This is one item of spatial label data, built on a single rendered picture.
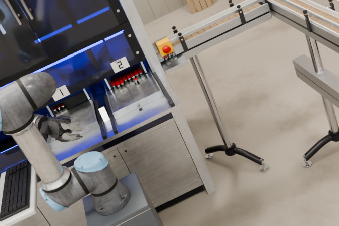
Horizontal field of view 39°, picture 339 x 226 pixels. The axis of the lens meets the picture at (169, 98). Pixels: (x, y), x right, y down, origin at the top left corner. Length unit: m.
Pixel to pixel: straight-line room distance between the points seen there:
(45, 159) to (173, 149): 1.18
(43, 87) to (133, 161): 1.24
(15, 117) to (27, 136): 0.09
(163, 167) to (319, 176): 0.89
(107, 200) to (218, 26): 1.23
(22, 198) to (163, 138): 0.88
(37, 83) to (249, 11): 1.45
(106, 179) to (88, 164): 0.10
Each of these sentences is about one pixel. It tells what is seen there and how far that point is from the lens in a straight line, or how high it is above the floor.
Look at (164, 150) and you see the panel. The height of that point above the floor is 0.43.
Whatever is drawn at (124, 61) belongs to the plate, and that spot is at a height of 1.03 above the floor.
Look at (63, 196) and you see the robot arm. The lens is 1.80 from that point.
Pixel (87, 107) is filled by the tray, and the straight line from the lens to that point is 2.53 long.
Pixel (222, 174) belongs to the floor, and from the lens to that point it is 3.09.
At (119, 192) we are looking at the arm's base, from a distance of 1.89.
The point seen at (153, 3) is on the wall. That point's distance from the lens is 6.09.
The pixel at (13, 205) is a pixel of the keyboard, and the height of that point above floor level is 0.83.
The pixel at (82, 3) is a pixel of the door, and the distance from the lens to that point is 2.37.
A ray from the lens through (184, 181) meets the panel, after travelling 2.88.
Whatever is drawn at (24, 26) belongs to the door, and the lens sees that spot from 2.39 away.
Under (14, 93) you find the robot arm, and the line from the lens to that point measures 1.58.
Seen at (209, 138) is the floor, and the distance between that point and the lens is 3.44.
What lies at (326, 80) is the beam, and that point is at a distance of 2.60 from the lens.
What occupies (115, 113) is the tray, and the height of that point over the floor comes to 0.91.
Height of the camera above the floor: 1.91
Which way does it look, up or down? 27 degrees down
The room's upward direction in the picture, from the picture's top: 24 degrees counter-clockwise
